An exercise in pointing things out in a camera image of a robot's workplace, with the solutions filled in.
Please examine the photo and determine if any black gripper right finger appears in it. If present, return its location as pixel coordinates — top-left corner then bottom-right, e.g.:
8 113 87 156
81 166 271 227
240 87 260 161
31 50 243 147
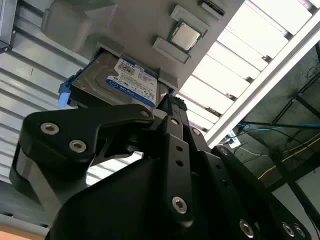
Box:
174 97 314 240

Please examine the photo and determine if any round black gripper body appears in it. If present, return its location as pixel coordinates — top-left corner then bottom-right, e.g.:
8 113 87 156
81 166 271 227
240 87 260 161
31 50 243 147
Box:
45 124 236 240

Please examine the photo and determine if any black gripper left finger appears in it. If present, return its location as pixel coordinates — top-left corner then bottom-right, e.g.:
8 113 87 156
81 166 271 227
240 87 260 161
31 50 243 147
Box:
19 92 195 228

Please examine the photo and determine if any hard disk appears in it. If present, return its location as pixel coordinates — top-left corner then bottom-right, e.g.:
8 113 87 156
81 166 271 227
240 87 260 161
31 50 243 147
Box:
57 48 174 110

